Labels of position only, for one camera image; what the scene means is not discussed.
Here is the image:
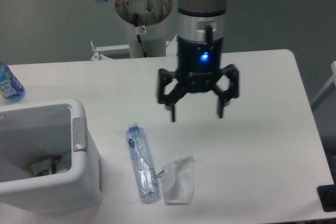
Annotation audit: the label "white push-lid trash can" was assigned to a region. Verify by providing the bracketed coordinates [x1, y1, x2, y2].
[1, 99, 103, 214]

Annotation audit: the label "blue labelled water bottle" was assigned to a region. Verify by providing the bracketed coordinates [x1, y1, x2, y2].
[1, 62, 25, 102]

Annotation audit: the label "white frame at right edge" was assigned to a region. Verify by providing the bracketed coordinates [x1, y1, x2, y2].
[310, 61, 335, 112]

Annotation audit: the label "black clamp at table edge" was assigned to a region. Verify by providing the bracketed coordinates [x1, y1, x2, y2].
[317, 184, 335, 212]

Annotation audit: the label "crumpled clear plastic bag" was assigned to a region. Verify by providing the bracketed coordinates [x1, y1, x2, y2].
[157, 156, 195, 205]

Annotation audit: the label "black cable on pedestal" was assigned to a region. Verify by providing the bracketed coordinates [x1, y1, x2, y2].
[133, 12, 149, 58]

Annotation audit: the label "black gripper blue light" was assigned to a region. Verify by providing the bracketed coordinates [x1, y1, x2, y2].
[156, 35, 240, 123]

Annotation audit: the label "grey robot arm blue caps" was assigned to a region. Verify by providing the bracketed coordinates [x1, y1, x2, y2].
[96, 0, 239, 118]

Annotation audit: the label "clear empty plastic bottle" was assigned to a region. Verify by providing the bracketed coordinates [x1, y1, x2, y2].
[125, 122, 160, 204]

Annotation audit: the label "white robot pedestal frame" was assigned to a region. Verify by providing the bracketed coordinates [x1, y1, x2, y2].
[91, 22, 177, 61]

